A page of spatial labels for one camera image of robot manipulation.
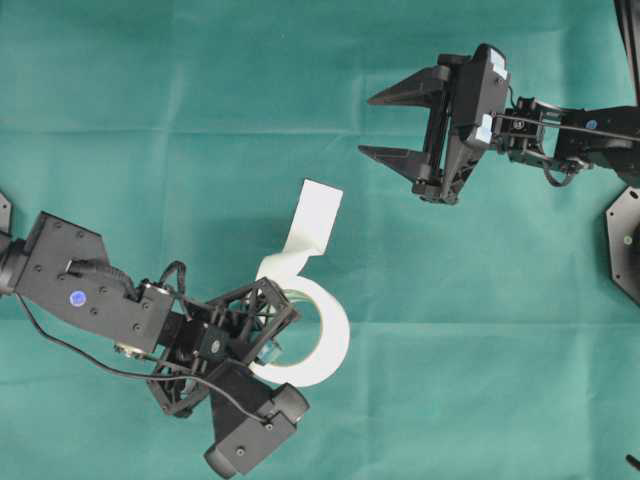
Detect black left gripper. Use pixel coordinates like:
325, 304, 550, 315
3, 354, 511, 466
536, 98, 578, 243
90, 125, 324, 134
147, 277, 300, 417

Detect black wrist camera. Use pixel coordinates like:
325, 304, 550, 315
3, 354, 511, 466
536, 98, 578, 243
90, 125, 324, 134
451, 44, 511, 149
204, 364, 309, 479

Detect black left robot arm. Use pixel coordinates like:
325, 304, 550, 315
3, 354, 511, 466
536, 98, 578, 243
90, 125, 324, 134
1, 200, 309, 424

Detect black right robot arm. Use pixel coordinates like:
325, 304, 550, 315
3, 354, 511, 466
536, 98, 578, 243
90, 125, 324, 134
359, 44, 639, 205

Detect white duct tape roll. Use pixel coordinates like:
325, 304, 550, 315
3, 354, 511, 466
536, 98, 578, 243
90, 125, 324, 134
250, 179, 350, 387

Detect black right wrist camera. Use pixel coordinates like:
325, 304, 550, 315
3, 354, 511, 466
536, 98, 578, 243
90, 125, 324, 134
451, 44, 511, 149

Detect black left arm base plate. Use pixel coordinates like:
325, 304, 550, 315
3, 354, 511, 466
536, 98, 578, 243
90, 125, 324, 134
0, 193, 12, 235

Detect green cloth table cover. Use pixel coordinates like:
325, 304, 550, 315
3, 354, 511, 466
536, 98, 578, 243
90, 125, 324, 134
1, 1, 639, 479

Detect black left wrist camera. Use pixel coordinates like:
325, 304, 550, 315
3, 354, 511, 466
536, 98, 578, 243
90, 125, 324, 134
204, 364, 309, 479

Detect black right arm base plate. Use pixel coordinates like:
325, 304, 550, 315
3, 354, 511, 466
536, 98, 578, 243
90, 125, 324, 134
604, 187, 640, 304

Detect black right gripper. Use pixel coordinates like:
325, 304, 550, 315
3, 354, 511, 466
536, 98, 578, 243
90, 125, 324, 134
358, 54, 489, 205

